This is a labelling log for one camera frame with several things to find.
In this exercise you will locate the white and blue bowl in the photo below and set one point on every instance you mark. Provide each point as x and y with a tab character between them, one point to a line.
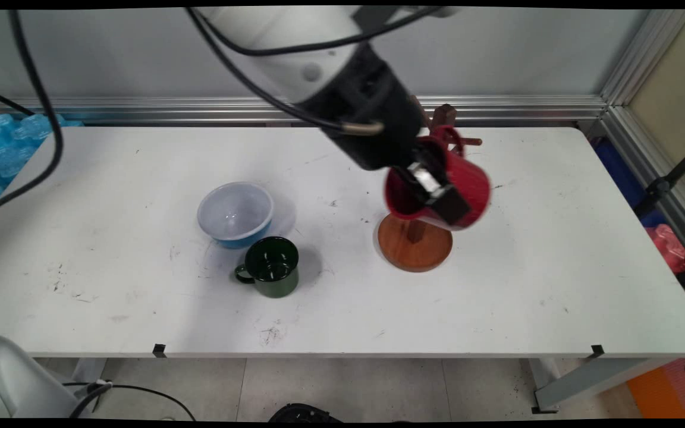
235	211

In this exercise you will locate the small black table clip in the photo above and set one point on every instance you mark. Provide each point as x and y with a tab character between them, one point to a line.
597	351
159	351

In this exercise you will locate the blue plastic crate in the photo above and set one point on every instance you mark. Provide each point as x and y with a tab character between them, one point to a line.
622	172

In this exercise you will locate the orange box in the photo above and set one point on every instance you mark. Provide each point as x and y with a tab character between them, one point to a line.
663	389

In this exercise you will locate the blue bubble wrap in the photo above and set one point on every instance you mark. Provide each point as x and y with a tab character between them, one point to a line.
9	148

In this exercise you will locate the black object on floor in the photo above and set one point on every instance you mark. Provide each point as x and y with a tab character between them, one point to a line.
304	413

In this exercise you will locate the dark green enamel mug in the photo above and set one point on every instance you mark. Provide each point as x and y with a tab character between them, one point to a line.
274	267

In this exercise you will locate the grey rounded plastic housing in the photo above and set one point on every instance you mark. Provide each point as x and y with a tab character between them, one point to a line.
15	380

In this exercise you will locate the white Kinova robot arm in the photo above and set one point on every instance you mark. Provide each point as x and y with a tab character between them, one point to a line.
283	53

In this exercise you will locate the black tripod stand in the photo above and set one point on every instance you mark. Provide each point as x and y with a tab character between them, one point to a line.
669	175

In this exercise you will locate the red enamel mug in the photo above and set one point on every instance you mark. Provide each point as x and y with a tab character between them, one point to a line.
473	184

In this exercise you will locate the grey metal table leg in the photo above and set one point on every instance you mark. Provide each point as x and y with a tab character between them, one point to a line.
580	380
88	370

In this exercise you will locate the brown wooden mug tree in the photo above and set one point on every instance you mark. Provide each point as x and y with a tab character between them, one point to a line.
414	249

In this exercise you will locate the horizontal aluminium frame rail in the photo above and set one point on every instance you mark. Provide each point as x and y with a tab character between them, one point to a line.
140	110

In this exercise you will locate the slanted aluminium frame post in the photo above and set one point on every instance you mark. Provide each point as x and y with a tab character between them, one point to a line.
646	89

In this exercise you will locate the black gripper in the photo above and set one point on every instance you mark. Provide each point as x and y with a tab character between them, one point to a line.
372	125

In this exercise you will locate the red plastic bag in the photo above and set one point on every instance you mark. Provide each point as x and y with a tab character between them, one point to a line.
669	246

